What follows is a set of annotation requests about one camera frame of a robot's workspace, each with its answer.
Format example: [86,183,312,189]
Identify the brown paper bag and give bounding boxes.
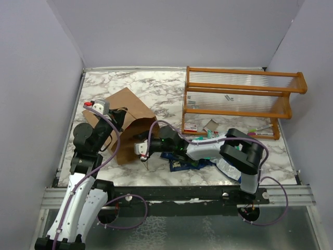
[82,87,161,171]

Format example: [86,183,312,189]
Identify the Kettle sea salt vinegar chips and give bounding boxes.
[160,152,213,172]

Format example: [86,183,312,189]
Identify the blue white snack bag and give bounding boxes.
[210,158,241,183]

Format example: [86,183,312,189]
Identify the teal snack packet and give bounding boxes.
[197,130,225,140]

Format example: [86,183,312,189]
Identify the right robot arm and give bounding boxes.
[147,126,268,204]

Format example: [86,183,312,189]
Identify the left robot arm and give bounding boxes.
[34,104,127,249]

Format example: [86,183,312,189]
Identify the red white staples box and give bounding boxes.
[184,123,198,132]

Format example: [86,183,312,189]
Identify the open small cardboard box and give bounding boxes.
[203,119,219,132]

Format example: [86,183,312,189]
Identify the pink marker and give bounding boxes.
[247,131,274,136]

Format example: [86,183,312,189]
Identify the green marker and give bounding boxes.
[248,124,273,132]

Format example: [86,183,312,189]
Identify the wooden shelf rack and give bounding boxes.
[181,66,308,140]

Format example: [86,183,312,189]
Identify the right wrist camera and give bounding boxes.
[134,140,149,162]

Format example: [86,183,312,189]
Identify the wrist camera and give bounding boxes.
[134,140,149,162]
[92,99,110,116]

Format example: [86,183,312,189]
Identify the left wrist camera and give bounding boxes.
[92,99,110,116]

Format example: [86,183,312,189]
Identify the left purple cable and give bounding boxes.
[53,103,148,250]

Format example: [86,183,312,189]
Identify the purple cable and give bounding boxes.
[147,120,290,227]
[53,103,148,250]

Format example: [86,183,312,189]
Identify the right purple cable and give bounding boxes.
[147,120,290,227]

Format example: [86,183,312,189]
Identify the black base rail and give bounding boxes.
[94,180,269,222]

